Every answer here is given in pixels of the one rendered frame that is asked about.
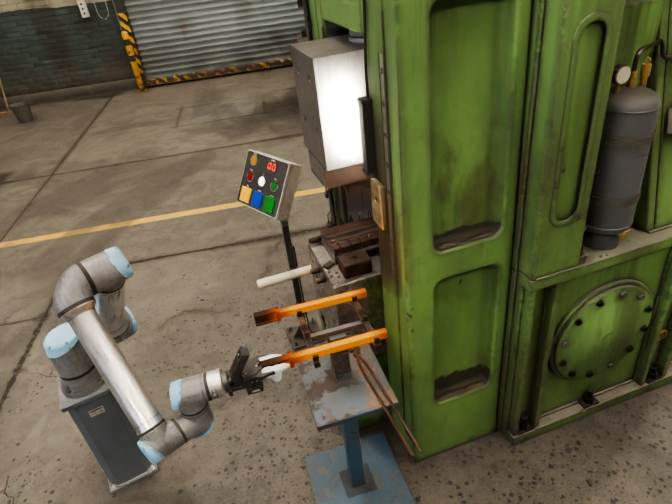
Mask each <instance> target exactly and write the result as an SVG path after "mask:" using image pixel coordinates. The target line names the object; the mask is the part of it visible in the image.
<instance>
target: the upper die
mask: <svg viewBox="0 0 672 504"><path fill-rule="evenodd" d="M308 153H309V159H310V166H311V171H312V173H313V174H314V175H315V176H316V178H317V179H318V180H319V181H320V183H321V184H322V185H323V186H324V188H325V189H330V188H333V187H337V186H341V185H345V184H349V183H353V182H357V181H361V180H365V179H369V178H373V177H374V175H371V176H367V175H366V174H365V173H364V172H363V169H364V166H363V163H359V164H354V165H350V166H346V167H342V168H338V169H334V170H330V171H327V170H326V169H325V168H324V167H323V166H322V164H321V163H320V162H319V161H318V160H317V159H316V158H315V157H314V155H313V154H312V153H311V152H310V150H308Z"/></svg>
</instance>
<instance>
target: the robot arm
mask: <svg viewBox="0 0 672 504"><path fill-rule="evenodd" d="M133 274H134V272H133V270H132V268H131V266H130V264H129V262H128V261H127V259H126V258H125V256H124V255H123V253H122V252H121V251H120V250H119V249H118V248H117V247H111V248H109V249H105V251H102V252H100V253H98V254H96V255H94V256H91V257H89V258H87V259H85V260H83V261H81V262H79V263H76V264H73V265H71V266H70V267H69V268H67V269H66V270H65V271H64V272H63V274H62V275H61V277H60V278H59V280H58V282H57V284H56V287H55V291H54V297H53V304H54V310H55V312H56V315H57V316H58V318H59V319H60V320H61V321H65V322H68V323H64V324H61V325H59V326H57V327H56V328H55V329H53V330H51V331H50V332H49V333H48V334H47V336H46V337H45V339H44V343H43V346H44V349H45V351H46V355H47V356H48V357H49V359H50V361H51V362H52V364H53V366H54V368H55V369H56V371H57V373H58V375H59V376H60V388H61V391H62V393H63V394H64V396H66V397H67V398H71V399H78V398H83V397H86V396H88V395H90V394H92V393H94V392H96V391H97V390H98V389H100V388H101V387H102V386H103V385H104V384H105V383H106V384H107V386H108V388H109V389H110V391H111V392H112V394H113V396H114V397H115V399H116V401H117V402H118V404H119V405H120V407H121V409H122V410H123V412H124V413H125V415H126V417H127V418H128V420H129V421H130V423H131V425H132V426H133V428H134V429H135V431H136V433H137V436H138V438H139V439H140V441H138V442H137V445H138V447H139V448H140V450H141V451H142V452H143V454H144V455H145V456H146V457H147V459H148V460H149V461H150V462H151V463H153V464H157V463H159V462H161V461H162V460H163V459H166V457H168V456H169V455H170V454H172V453H173V452H174V451H176V450H177V449H178V448H180V447H181V446H182V445H184V444H185V443H186V442H189V441H190V440H191V439H193V438H195V439H200V438H203V437H205V436H207V435H208V434H209V433H210V432H211V431H212V430H213V428H214V424H215V421H214V415H213V412H212V411H211V408H210V405H209V403H208V402H209V401H212V400H215V399H219V398H222V397H226V392H227V393H229V396H233V395H234V394H233V392H235V391H239V390H242V389H246V392H247V393H248V395H251V394H254V393H258V392H261V391H264V389H263V388H264V384H263V379H267V378H272V379H273V380H274V381H276V382H277V381H280V380H281V374H282V371H284V370H286V369H287V368H288V367H290V364H287V363H282V364H279V365H275V366H268V367H265V368H263V370H262V371H261V369H260V368H259V366H260V367H261V362H260V361H262V360H266V359H270V358H273V357H277V356H281V355H279V354H264V355H258V356H255V357H253V358H251V359H249V356H250V353H249V350H248V347H245V346H240V348H239V350H238V352H237V354H236V357H235V359H234V361H233V363H232V365H231V368H230V370H229V373H230V374H229V375H228V373H227V371H226V370H223V371H221V369H220V368H219V369H215V370H212V371H208V372H205V373H202V374H198V375H194V376H191V377H187V378H184V379H179V380H177V381H174V382H172V383H171V384H170V388H169V391H170V400H171V405H172V409H173V410H174V411H179V410H180V413H179V414H178V415H176V416H175V417H174V418H172V419H170V420H169V421H167V422H166V421H165V419H164V417H162V416H161V414H160V413H159V411H158V409H157V408H156V406H155V404H154V403H153V401H152V400H151V398H150V396H149V395H148V393H147V392H146V390H145V388H144V387H143V385H142V384H141V382H140V380H139V379H138V377H137V375H136V374H135V372H134V371H133V369H132V367H131V366H130V364H129V363H128V361H127V359H126V358H125V356H124V355H123V353H122V351H121V350H120V348H119V347H118V345H117V344H118V343H120V342H122V341H124V340H125V339H127V338H130V337H131V336H132V335H134V334H135V333H136V332H137V323H136V320H135V319H134V316H133V314H132V313H131V311H130V310H129V308H128V307H126V306H125V281H126V279H129V278H130V277H131V276H133ZM248 359H249V360H248ZM247 360H248V361H247ZM261 368H262V367H261ZM258 389H260V390H259V391H256V392H252V391H254V390H258Z"/></svg>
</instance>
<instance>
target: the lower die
mask: <svg viewBox="0 0 672 504"><path fill-rule="evenodd" d="M376 224H377V223H376V222H375V221H374V220H373V216H372V217H369V218H365V219H361V220H358V221H354V222H350V223H346V224H343V225H339V226H335V227H332V228H328V229H324V230H320V235H321V241H322V244H323V246H324V247H325V249H326V250H328V251H327V252H328V253H329V255H330V256H331V258H332V260H333V261H334V262H335V264H336V265H337V264H338V262H337V260H336V256H338V255H340V248H339V245H337V242H339V243H340V245H341V252H342V254H344V253H348V252H350V244H349V242H347V239H349V240H350V242H351V248H352V251H355V250H358V249H360V241H359V238H358V239H357V236H359V237H360V239H361V245H362V248H365V247H369V246H370V238H369V236H368V237H367V234H368V233H369V234H370V236H371V243H372V245H376V244H379V238H378V234H377V231H378V228H377V229H373V230H370V231H366V232H362V233H359V234H355V235H352V236H348V237H344V238H341V239H337V240H333V241H330V242H329V243H328V241H327V238H328V237H332V236H336V235H339V234H343V233H347V232H350V231H354V230H357V229H361V228H365V227H368V226H372V225H376Z"/></svg>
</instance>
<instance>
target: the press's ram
mask: <svg viewBox="0 0 672 504"><path fill-rule="evenodd" d="M349 35H350V34H345V35H339V36H334V37H328V38H323V39H317V40H312V41H307V42H301V43H296V44H291V45H290V50H291V57H292V64H293V70H294V77H295V84H296V90H297V97H298V104H299V110H300V117H301V124H302V130H303V137H304V144H305V146H306V147H307V149H308V150H310V152H311V153H312V154H313V155H314V157H315V158H316V159H317V160H318V161H319V162H320V163H321V164H322V166H323V167H324V168H325V169H326V170H327V171H330V170H334V169H338V168H342V167H346V166H350V165H354V164H359V163H363V154H362V142H361V131H360V119H359V107H358V102H357V97H362V96H366V84H365V67H364V43H355V42H350V41H349Z"/></svg>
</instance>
